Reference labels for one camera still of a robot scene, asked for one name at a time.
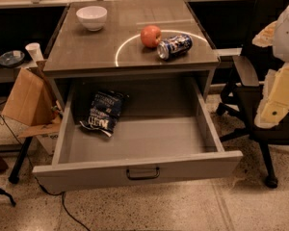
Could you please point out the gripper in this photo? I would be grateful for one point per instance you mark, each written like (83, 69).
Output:
(287, 33)

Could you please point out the blue chip bag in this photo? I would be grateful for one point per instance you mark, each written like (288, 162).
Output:
(104, 112)

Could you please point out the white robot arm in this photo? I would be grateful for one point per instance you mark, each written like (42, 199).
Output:
(276, 34)

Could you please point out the grey open drawer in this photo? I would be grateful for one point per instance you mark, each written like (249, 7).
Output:
(164, 123)

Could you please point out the grey cabinet counter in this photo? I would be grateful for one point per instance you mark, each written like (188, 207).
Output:
(116, 49)

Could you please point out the blue soda can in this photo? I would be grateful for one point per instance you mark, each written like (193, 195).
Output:
(172, 47)

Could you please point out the red apple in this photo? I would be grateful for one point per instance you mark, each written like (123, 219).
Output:
(151, 36)

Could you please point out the white ceramic bowl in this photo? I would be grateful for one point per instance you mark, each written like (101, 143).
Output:
(92, 18)

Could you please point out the brown cardboard box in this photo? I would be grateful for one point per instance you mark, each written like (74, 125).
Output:
(31, 103)

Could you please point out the white paper cup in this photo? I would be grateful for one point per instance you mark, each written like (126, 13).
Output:
(34, 51)

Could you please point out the dark blue plate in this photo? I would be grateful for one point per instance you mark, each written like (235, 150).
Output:
(12, 59)

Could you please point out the black table leg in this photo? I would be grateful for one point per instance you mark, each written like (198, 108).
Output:
(13, 178)

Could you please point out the black drawer handle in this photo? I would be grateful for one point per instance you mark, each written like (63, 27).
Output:
(140, 174)

